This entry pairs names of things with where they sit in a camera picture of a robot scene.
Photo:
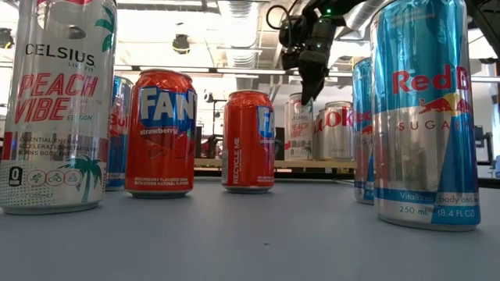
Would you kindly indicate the corrugated silver ventilation duct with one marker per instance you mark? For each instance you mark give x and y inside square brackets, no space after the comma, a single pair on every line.
[242,47]

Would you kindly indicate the blue silver Red Bull can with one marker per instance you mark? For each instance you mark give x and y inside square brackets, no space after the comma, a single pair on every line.
[426,156]
[362,156]
[119,156]

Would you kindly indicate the black background robot arm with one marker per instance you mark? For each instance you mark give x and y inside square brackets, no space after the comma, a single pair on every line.
[213,148]

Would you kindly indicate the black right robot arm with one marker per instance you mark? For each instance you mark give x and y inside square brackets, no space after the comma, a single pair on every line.
[340,6]

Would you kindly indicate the blue-grey table mat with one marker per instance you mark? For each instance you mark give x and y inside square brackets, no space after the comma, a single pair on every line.
[250,253]

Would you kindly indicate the black ceiling lamp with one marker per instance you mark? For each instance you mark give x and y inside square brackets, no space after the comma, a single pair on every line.
[181,43]
[6,39]

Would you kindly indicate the red Fanta strawberry can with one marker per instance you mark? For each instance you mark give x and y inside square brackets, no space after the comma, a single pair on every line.
[248,148]
[160,156]

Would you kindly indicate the black monitor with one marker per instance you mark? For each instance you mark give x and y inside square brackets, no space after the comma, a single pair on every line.
[279,144]

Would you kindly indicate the smooth silver ventilation duct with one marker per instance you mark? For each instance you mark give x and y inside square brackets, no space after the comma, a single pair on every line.
[355,19]

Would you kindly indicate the silver Diet Coke can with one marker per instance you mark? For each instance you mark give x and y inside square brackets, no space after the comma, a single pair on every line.
[318,144]
[339,140]

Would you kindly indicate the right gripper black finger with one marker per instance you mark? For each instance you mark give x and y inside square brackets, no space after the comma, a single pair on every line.
[321,72]
[306,78]

